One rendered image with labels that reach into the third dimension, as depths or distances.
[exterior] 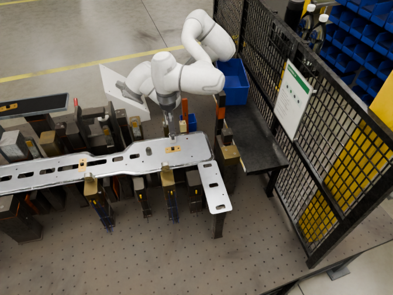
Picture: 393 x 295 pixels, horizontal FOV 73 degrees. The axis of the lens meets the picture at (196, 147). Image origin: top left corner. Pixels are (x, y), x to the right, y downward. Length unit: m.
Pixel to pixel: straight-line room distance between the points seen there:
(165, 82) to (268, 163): 0.65
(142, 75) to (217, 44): 0.61
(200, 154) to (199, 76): 0.50
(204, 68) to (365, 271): 1.95
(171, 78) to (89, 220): 0.96
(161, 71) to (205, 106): 1.12
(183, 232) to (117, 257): 0.35
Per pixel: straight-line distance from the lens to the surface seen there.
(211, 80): 1.04
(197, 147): 1.44
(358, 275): 2.45
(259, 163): 1.36
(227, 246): 1.49
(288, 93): 1.31
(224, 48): 1.57
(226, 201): 1.25
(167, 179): 1.26
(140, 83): 1.94
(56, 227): 1.71
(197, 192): 1.38
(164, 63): 1.05
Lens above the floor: 2.08
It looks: 49 degrees down
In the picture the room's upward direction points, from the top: 1 degrees counter-clockwise
